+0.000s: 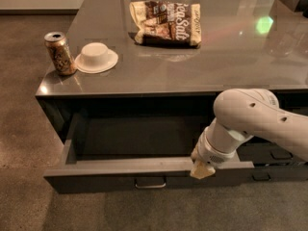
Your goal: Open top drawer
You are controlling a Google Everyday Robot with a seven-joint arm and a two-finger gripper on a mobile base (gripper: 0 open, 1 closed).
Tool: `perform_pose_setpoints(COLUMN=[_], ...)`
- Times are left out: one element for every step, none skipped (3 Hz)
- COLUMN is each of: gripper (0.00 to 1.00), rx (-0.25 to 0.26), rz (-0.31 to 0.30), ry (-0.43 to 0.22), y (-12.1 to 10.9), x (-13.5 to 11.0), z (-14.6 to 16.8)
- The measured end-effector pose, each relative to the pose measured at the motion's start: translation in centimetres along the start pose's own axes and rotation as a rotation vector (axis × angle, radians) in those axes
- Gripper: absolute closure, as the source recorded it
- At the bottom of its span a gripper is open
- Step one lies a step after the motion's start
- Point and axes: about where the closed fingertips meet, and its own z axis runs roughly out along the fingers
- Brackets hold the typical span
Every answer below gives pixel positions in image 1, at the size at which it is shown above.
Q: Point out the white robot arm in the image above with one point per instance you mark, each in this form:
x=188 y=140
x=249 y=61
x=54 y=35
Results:
x=240 y=115

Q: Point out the grey drawer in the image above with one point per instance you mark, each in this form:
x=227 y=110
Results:
x=280 y=174
x=124 y=153
x=264 y=153

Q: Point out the dark grey drawer cabinet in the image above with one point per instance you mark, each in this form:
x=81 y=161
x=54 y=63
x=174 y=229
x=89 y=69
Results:
x=246 y=44

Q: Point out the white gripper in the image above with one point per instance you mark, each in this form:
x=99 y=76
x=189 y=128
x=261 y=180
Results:
x=210 y=154

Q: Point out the brown sea salt chip bag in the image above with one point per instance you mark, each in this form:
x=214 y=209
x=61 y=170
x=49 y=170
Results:
x=167 y=21

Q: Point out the gold soda can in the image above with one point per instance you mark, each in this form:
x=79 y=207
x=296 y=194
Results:
x=58 y=49

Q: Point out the white upside-down plastic bowl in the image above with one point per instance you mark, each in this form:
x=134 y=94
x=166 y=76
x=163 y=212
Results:
x=96 y=57

